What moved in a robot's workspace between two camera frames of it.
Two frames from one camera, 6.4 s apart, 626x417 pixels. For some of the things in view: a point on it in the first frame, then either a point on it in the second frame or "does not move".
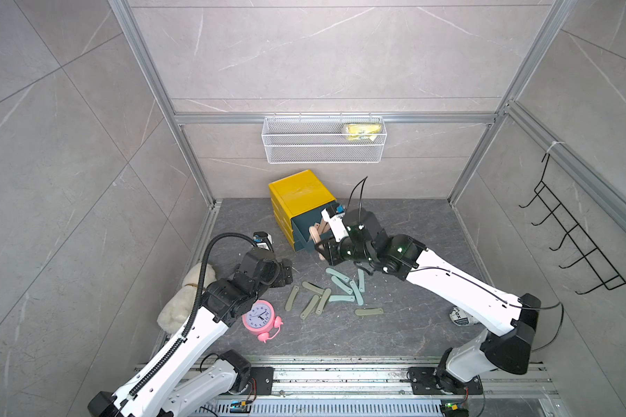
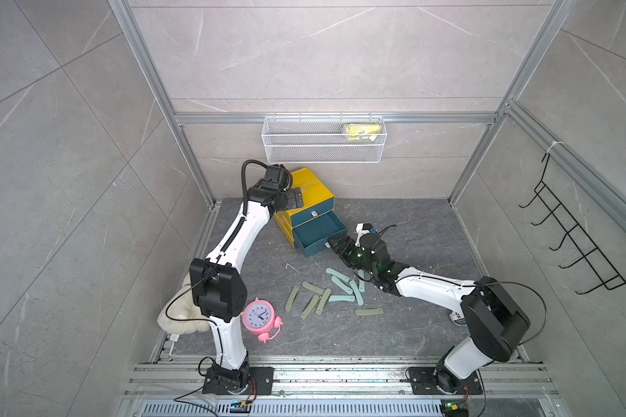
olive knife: [313, 287] does not move
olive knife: [369, 311] does not move
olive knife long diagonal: [326, 294] does not move
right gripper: [329, 242] to [342, 246]
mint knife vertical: [361, 280] does not move
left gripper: [281, 273] to [290, 204]
